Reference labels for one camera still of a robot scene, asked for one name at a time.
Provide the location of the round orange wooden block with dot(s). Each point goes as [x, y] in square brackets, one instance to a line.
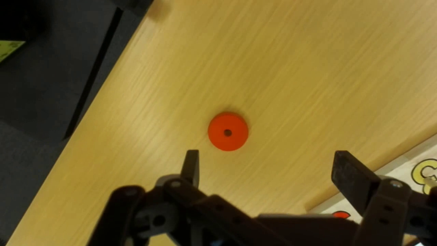
[234, 138]

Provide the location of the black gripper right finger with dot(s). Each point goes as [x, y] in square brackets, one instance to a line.
[353, 175]

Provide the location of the yellow emergency stop button box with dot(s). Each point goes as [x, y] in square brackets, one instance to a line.
[8, 50]

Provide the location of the wooden number puzzle board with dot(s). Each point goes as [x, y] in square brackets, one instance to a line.
[410, 166]

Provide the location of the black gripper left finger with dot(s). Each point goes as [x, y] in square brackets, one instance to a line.
[191, 168]

